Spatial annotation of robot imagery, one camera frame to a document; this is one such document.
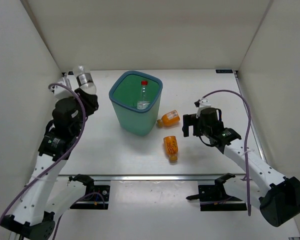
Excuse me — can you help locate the orange juice bottle white label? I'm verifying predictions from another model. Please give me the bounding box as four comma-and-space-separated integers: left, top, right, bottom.
157, 110, 180, 128

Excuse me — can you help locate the clear plastic bottle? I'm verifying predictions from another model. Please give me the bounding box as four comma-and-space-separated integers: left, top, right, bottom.
72, 65, 97, 95

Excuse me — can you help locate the orange juice bottle fruit label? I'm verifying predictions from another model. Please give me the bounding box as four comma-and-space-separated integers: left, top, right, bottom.
163, 136, 179, 163

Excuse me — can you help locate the clear water bottle red label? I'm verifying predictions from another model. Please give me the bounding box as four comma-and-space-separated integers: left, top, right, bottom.
136, 80, 150, 110

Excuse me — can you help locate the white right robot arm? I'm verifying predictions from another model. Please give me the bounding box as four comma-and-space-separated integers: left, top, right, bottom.
189, 107, 300, 227

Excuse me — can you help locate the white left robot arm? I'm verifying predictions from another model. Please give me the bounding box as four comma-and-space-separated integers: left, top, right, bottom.
0, 87, 105, 240

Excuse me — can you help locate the green plastic bin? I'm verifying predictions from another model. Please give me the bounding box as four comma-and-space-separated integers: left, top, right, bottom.
108, 70, 163, 136

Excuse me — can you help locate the dark label sticker right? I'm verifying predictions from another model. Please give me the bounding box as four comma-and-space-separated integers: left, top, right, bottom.
215, 69, 233, 74

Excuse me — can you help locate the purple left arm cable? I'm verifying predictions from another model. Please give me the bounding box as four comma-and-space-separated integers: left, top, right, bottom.
0, 83, 108, 240

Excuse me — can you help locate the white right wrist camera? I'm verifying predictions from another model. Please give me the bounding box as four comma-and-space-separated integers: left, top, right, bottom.
194, 97, 211, 109

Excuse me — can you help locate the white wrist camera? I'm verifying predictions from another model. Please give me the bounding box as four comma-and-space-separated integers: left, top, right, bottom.
49, 76, 72, 100
194, 97, 211, 109

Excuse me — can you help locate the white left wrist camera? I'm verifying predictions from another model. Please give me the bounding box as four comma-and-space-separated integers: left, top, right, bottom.
49, 76, 72, 100

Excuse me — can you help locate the aluminium table edge rail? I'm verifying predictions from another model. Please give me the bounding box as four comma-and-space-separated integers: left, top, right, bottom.
57, 173, 273, 183

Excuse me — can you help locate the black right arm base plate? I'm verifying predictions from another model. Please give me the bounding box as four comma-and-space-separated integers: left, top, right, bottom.
185, 184, 247, 212

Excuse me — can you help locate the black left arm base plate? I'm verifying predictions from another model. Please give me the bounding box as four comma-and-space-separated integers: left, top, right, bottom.
70, 181, 111, 210

